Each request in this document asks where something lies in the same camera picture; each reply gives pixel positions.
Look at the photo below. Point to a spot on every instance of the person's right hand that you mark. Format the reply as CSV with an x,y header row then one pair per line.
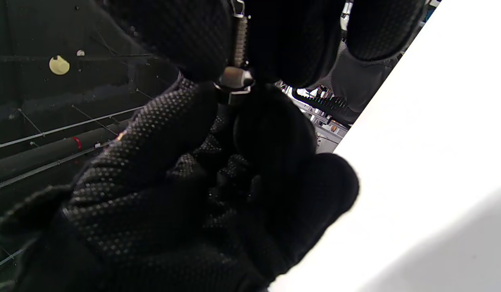
x,y
173,211

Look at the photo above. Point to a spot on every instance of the person's left hand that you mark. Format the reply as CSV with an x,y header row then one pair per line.
x,y
291,36

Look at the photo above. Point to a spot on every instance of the silver screw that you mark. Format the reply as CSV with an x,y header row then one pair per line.
x,y
241,40

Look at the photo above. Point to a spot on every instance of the silver hex nut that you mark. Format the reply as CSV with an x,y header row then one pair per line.
x,y
234,77

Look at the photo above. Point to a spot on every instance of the round ceiling disc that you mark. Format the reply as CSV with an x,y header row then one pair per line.
x,y
59,65

